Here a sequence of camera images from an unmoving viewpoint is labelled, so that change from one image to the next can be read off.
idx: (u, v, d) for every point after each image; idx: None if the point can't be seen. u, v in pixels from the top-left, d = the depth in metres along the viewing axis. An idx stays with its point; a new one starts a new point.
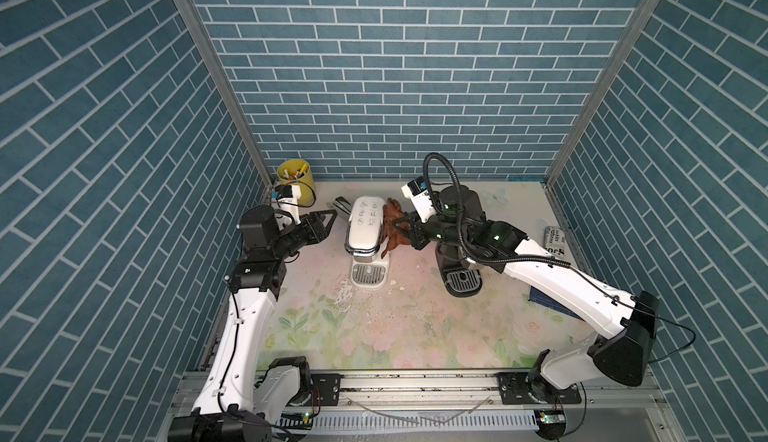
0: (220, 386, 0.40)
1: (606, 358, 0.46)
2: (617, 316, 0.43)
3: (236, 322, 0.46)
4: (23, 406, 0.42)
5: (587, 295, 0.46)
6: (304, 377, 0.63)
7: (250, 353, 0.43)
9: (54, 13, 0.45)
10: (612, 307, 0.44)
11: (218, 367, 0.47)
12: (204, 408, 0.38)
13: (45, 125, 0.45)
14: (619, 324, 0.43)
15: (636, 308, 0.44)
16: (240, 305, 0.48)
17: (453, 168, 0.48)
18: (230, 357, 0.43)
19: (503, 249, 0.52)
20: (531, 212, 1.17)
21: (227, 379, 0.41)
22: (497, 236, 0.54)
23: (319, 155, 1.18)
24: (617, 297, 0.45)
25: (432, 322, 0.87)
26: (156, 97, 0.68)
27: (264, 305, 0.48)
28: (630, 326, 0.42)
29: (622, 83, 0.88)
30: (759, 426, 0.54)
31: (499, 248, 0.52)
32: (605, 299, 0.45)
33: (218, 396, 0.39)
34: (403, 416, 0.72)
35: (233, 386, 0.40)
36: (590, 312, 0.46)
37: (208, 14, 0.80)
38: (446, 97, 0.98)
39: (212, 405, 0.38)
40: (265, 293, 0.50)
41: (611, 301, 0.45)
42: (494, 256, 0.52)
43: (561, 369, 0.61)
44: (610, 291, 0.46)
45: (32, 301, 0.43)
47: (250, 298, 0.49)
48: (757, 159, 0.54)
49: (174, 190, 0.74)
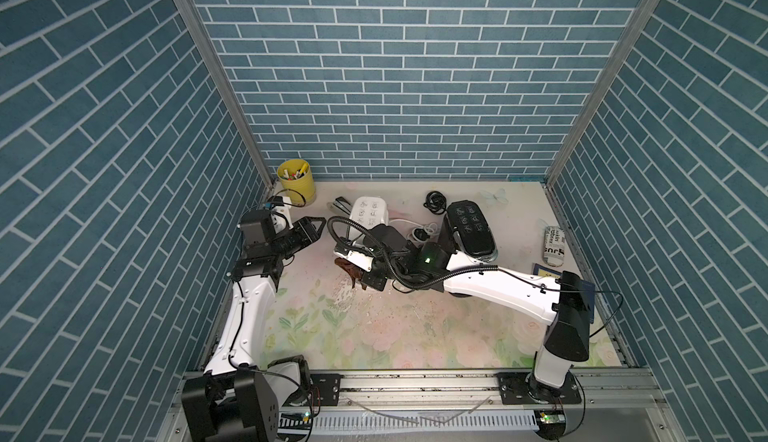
0: (229, 351, 0.43)
1: (553, 343, 0.48)
2: (547, 304, 0.46)
3: (240, 301, 0.50)
4: (23, 406, 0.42)
5: (520, 292, 0.48)
6: (305, 377, 0.64)
7: (255, 324, 0.47)
9: (54, 14, 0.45)
10: (541, 296, 0.47)
11: (227, 337, 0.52)
12: (217, 370, 0.41)
13: (45, 125, 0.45)
14: (551, 309, 0.45)
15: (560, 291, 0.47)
16: (243, 287, 0.53)
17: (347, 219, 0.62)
18: (237, 328, 0.46)
19: (436, 270, 0.52)
20: (532, 212, 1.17)
21: (236, 344, 0.44)
22: (429, 259, 0.54)
23: (319, 155, 1.18)
24: (543, 286, 0.48)
25: (432, 322, 0.87)
26: (156, 98, 0.68)
27: (265, 289, 0.52)
28: (562, 311, 0.45)
29: (621, 83, 0.88)
30: (759, 426, 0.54)
31: (432, 269, 0.53)
32: (533, 290, 0.47)
33: (230, 358, 0.42)
34: (403, 416, 0.72)
35: (242, 350, 0.43)
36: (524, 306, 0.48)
37: (208, 14, 0.80)
38: (446, 97, 0.98)
39: (224, 366, 0.41)
40: (266, 278, 0.54)
41: (538, 291, 0.47)
42: (429, 277, 0.53)
43: (545, 365, 0.60)
44: (536, 282, 0.49)
45: (32, 301, 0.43)
47: (254, 281, 0.54)
48: (757, 159, 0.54)
49: (174, 190, 0.74)
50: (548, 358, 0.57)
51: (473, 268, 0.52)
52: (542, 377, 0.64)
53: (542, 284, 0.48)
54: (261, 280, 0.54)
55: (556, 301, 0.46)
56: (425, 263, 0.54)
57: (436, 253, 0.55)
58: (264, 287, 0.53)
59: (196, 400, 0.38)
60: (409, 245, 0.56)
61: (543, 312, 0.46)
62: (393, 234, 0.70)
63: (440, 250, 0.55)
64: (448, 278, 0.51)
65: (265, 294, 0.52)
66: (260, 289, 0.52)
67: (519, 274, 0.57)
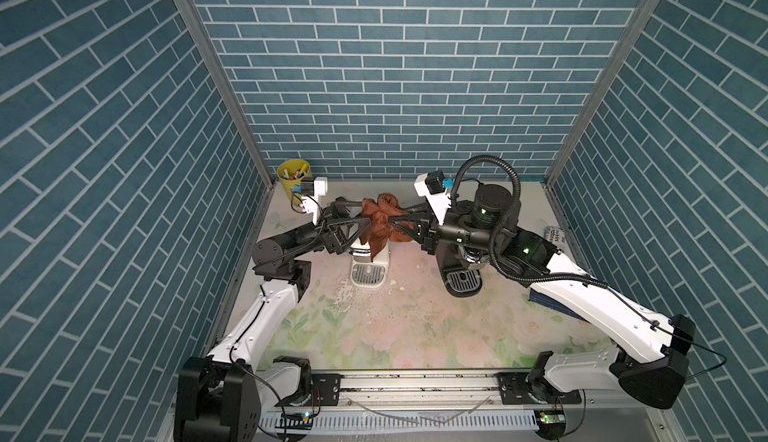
0: (234, 342, 0.45)
1: (633, 380, 0.45)
2: (657, 343, 0.41)
3: (261, 302, 0.52)
4: (23, 406, 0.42)
5: (624, 318, 0.43)
6: (304, 379, 0.64)
7: (266, 326, 0.48)
9: (54, 14, 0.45)
10: (651, 333, 0.42)
11: (237, 331, 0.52)
12: (217, 357, 0.42)
13: (45, 125, 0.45)
14: (659, 351, 0.40)
15: (675, 333, 0.42)
16: (267, 288, 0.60)
17: (510, 168, 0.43)
18: (248, 324, 0.48)
19: (534, 264, 0.47)
20: (532, 212, 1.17)
21: (243, 338, 0.45)
22: (526, 250, 0.49)
23: (319, 155, 1.18)
24: (657, 323, 0.42)
25: (432, 322, 0.87)
26: (156, 98, 0.68)
27: (289, 297, 0.55)
28: (671, 355, 0.40)
29: (622, 83, 0.88)
30: (758, 426, 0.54)
31: (530, 262, 0.47)
32: (643, 322, 0.42)
33: (231, 349, 0.44)
34: (402, 416, 0.72)
35: (246, 346, 0.44)
36: (626, 338, 0.44)
37: (208, 14, 0.80)
38: (446, 96, 0.98)
39: (224, 357, 0.42)
40: (291, 287, 0.56)
41: (649, 326, 0.42)
42: (522, 271, 0.48)
43: (572, 378, 0.59)
44: (649, 316, 0.43)
45: (32, 301, 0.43)
47: (278, 286, 0.56)
48: (757, 159, 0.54)
49: (174, 190, 0.74)
50: (579, 370, 0.58)
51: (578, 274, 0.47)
52: (556, 383, 0.63)
53: (656, 321, 0.43)
54: (285, 286, 0.56)
55: (667, 343, 0.41)
56: (522, 253, 0.49)
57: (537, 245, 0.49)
58: (289, 292, 0.55)
59: (190, 379, 0.40)
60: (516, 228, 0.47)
61: (646, 352, 0.42)
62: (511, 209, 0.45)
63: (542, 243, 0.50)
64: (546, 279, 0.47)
65: (286, 301, 0.54)
66: (282, 296, 0.54)
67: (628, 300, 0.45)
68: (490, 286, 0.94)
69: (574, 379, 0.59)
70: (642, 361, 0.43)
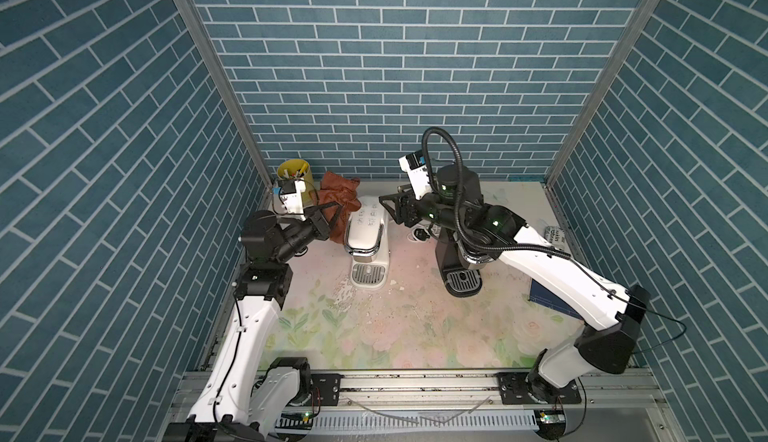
0: (216, 395, 0.40)
1: (592, 347, 0.47)
2: (612, 311, 0.43)
3: (239, 330, 0.47)
4: (23, 406, 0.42)
5: (584, 288, 0.45)
6: (304, 378, 0.63)
7: (251, 360, 0.44)
9: (54, 14, 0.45)
10: (608, 301, 0.44)
11: (217, 374, 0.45)
12: (200, 415, 0.39)
13: (45, 125, 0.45)
14: (614, 319, 0.43)
15: (629, 301, 0.44)
16: (243, 310, 0.49)
17: (453, 142, 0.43)
18: (230, 364, 0.43)
19: (502, 236, 0.49)
20: (532, 212, 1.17)
21: (226, 383, 0.41)
22: (496, 223, 0.51)
23: (319, 155, 1.18)
24: (613, 291, 0.45)
25: (432, 322, 0.87)
26: (156, 98, 0.68)
27: (268, 315, 0.49)
28: (626, 322, 0.42)
29: (621, 83, 0.88)
30: (758, 426, 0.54)
31: (497, 234, 0.49)
32: (601, 291, 0.44)
33: (214, 405, 0.39)
34: (403, 416, 0.72)
35: (229, 396, 0.40)
36: (584, 306, 0.46)
37: (208, 15, 0.80)
38: (446, 97, 0.98)
39: (207, 414, 0.39)
40: (270, 303, 0.50)
41: (606, 295, 0.44)
42: (491, 242, 0.49)
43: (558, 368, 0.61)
44: (606, 285, 0.45)
45: (33, 301, 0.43)
47: (254, 304, 0.50)
48: (757, 160, 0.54)
49: (174, 190, 0.74)
50: (561, 357, 0.60)
51: (542, 245, 0.48)
52: (555, 382, 0.63)
53: (613, 290, 0.45)
54: (262, 305, 0.50)
55: (622, 311, 0.43)
56: (491, 225, 0.51)
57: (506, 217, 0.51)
58: (266, 312, 0.49)
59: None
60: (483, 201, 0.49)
61: (602, 319, 0.44)
62: (474, 184, 0.48)
63: (511, 216, 0.51)
64: (510, 251, 0.48)
65: (267, 320, 0.48)
66: (262, 313, 0.49)
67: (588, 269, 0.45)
68: (490, 287, 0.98)
69: (560, 368, 0.60)
70: (597, 328, 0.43)
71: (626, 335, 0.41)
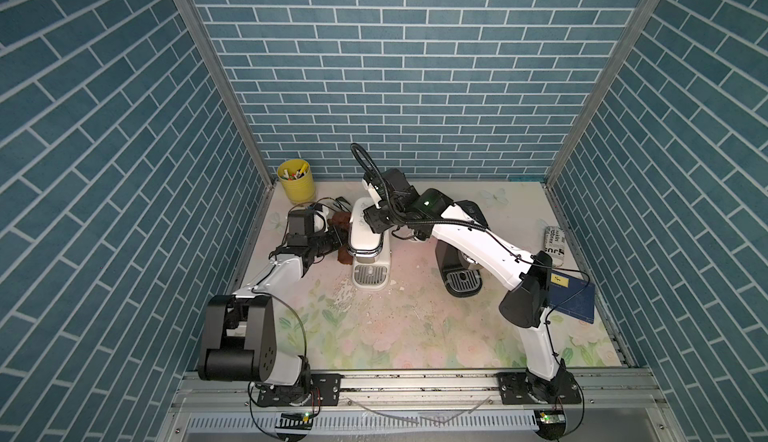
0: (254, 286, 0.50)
1: (507, 304, 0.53)
2: (517, 271, 0.51)
3: (272, 264, 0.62)
4: (23, 406, 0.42)
5: (496, 254, 0.53)
6: (304, 378, 0.63)
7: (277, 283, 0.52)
9: (54, 14, 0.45)
10: (514, 263, 0.52)
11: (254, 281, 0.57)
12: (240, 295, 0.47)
13: (45, 125, 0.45)
14: (518, 277, 0.51)
15: (533, 264, 0.52)
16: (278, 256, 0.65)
17: (365, 157, 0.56)
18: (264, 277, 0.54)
19: (432, 213, 0.56)
20: (532, 212, 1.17)
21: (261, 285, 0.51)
22: (427, 203, 0.58)
23: (319, 155, 1.18)
24: (519, 255, 0.53)
25: (432, 322, 0.87)
26: (156, 98, 0.68)
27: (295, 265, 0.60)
28: (525, 279, 0.50)
29: (622, 83, 0.88)
30: (758, 426, 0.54)
31: (428, 212, 0.56)
32: (509, 256, 0.52)
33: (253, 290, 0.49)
34: (402, 416, 0.72)
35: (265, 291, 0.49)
36: (496, 267, 0.53)
37: (208, 14, 0.80)
38: (446, 97, 0.98)
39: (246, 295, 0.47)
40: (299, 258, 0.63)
41: (513, 258, 0.52)
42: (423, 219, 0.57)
43: (532, 352, 0.63)
44: (515, 250, 0.54)
45: (32, 301, 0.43)
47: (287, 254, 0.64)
48: (757, 159, 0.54)
49: (174, 190, 0.74)
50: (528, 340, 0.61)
51: (464, 221, 0.56)
52: (544, 373, 0.64)
53: (519, 254, 0.53)
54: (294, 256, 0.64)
55: (524, 271, 0.51)
56: (421, 204, 0.58)
57: (435, 198, 0.59)
58: (294, 262, 0.61)
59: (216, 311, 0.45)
60: (411, 188, 0.61)
61: (510, 279, 0.52)
62: (399, 175, 0.59)
63: (440, 198, 0.59)
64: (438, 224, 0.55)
65: (292, 269, 0.59)
66: (291, 261, 0.61)
67: (501, 238, 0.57)
68: (490, 287, 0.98)
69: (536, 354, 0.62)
70: (507, 286, 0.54)
71: (526, 291, 0.49)
